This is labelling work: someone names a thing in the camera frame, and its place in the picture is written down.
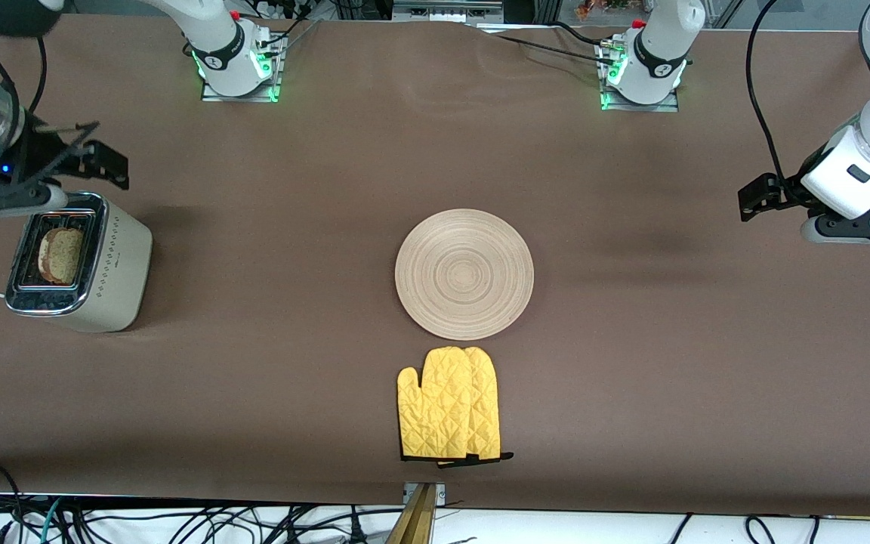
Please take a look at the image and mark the tangled black cables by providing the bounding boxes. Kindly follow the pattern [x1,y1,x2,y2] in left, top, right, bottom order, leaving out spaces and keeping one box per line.
[0,495,383,544]

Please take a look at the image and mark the grey equipment box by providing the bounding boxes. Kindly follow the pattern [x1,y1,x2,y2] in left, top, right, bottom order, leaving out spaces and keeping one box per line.
[392,0,508,23]

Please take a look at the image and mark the power strip with plugs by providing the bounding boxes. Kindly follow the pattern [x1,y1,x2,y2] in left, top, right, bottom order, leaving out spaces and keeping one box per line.
[254,0,309,20]

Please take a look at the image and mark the teal cable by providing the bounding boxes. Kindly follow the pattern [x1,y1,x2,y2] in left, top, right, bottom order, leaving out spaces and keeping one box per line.
[41,497,67,544]

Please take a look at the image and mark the beige chrome two-slot toaster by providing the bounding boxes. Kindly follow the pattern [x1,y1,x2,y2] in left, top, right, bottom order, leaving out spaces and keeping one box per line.
[5,191,154,334]

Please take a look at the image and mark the silver table bracket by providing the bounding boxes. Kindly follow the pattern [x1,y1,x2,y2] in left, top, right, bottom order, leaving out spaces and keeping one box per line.
[403,481,447,505]

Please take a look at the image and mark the black base cable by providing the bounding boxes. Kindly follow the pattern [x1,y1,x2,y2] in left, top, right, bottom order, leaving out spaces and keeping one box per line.
[480,21,617,65]

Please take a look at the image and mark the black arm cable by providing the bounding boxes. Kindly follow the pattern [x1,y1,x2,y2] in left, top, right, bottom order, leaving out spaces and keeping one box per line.
[0,30,47,152]
[745,0,785,182]

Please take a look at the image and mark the brown bread slice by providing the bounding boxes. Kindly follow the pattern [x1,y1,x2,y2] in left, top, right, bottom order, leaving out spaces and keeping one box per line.
[37,227,86,286]

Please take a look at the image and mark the round wooden plate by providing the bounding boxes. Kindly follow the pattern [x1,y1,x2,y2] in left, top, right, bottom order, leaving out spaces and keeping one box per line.
[394,209,536,342]

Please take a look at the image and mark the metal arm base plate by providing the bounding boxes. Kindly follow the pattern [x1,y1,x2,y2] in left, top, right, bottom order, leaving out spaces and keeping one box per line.
[201,34,285,104]
[599,42,681,113]

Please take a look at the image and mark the gold aluminium profile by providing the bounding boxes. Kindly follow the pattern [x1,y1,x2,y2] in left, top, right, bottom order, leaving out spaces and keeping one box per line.
[386,484,438,544]

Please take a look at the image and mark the yellow quilted oven mitt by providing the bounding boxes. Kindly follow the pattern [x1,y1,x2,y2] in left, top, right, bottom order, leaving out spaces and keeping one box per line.
[437,346,515,469]
[396,346,475,462]

